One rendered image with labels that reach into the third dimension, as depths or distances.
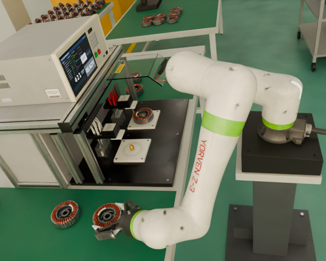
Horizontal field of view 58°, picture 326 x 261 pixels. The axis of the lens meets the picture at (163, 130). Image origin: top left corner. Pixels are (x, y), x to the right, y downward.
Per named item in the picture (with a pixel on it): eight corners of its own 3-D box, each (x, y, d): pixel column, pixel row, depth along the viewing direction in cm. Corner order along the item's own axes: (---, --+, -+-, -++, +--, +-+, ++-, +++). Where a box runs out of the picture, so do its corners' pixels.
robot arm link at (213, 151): (192, 121, 83) (219, 136, 74) (221, 122, 89) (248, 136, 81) (163, 227, 94) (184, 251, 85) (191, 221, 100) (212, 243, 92)
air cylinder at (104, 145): (112, 146, 146) (109, 138, 142) (107, 157, 140) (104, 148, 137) (103, 146, 147) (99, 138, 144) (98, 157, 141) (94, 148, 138)
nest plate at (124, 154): (151, 140, 144) (150, 138, 143) (144, 162, 132) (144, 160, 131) (122, 141, 147) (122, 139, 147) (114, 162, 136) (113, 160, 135)
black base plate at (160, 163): (189, 101, 169) (188, 98, 168) (172, 187, 121) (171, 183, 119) (114, 105, 181) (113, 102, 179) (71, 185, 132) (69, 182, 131)
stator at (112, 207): (129, 216, 113) (127, 209, 111) (108, 238, 107) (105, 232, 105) (110, 203, 119) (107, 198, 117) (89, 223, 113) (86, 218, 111)
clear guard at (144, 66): (170, 62, 154) (168, 52, 150) (162, 86, 135) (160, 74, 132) (113, 68, 162) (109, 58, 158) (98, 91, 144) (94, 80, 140)
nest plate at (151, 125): (160, 112, 162) (160, 110, 161) (154, 128, 151) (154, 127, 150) (134, 113, 166) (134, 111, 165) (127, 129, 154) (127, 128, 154)
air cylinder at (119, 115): (125, 117, 164) (122, 109, 161) (121, 125, 158) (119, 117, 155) (117, 117, 165) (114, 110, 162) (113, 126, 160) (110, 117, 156)
